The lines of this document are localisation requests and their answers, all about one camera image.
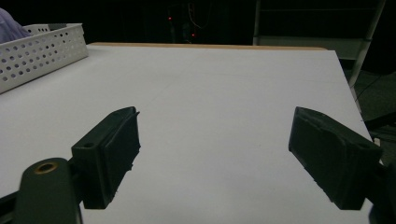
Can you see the white metal frame desk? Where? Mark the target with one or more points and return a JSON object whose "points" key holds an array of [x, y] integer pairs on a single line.
{"points": [[362, 49]]}

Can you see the purple garment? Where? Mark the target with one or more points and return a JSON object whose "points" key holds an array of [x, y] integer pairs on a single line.
{"points": [[9, 28]]}

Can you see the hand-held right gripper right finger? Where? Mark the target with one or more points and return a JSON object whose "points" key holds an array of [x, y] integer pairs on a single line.
{"points": [[333, 158]]}

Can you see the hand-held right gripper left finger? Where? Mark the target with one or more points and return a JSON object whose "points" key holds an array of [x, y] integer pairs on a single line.
{"points": [[106, 161]]}

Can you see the white table mat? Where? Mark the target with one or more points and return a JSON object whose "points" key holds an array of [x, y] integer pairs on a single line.
{"points": [[202, 93]]}

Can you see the white perforated plastic basket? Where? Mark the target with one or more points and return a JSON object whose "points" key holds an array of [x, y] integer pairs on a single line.
{"points": [[40, 56]]}

